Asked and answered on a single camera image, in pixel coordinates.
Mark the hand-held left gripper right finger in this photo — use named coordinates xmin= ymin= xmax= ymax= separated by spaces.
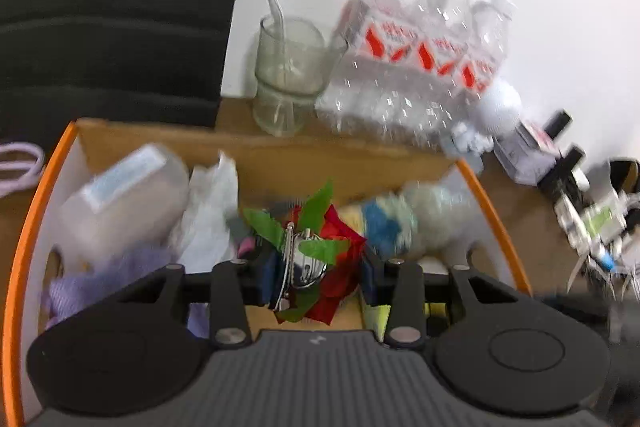
xmin=359 ymin=251 xmax=533 ymax=350

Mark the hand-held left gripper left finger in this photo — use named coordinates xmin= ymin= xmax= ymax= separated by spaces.
xmin=102 ymin=251 xmax=282 ymax=350

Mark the red artificial flower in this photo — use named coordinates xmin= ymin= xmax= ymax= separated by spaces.
xmin=242 ymin=179 xmax=370 ymax=327

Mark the iridescent plastic bag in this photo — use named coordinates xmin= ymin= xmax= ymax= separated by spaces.
xmin=400 ymin=181 xmax=483 ymax=260

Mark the white tissue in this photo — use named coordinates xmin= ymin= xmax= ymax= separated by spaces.
xmin=169 ymin=151 xmax=242 ymax=269

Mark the purple fabric pouch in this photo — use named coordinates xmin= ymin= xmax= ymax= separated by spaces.
xmin=42 ymin=244 xmax=211 ymax=340

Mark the clear cotton swab container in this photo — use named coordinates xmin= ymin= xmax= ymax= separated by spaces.
xmin=57 ymin=143 xmax=192 ymax=269

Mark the orange cardboard box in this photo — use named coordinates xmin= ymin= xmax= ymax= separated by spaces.
xmin=0 ymin=118 xmax=533 ymax=427

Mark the white tin box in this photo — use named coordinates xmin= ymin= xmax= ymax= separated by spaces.
xmin=494 ymin=118 xmax=558 ymax=186

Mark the clear glass cup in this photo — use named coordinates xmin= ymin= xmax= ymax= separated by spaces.
xmin=251 ymin=16 xmax=350 ymax=138

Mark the white round speaker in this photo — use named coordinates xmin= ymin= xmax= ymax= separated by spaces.
xmin=472 ymin=78 xmax=522 ymax=135

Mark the white power strip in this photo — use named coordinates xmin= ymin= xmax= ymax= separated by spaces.
xmin=555 ymin=187 xmax=640 ymax=268

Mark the small black bottle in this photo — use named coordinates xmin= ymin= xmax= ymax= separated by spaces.
xmin=541 ymin=109 xmax=587 ymax=202

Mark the clear glass straw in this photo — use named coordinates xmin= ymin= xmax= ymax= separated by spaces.
xmin=266 ymin=0 xmax=297 ymax=75

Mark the black paper bag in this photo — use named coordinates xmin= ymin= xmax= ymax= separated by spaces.
xmin=0 ymin=0 xmax=262 ymax=128

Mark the lilac cord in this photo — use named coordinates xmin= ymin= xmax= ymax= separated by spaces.
xmin=0 ymin=142 xmax=47 ymax=198

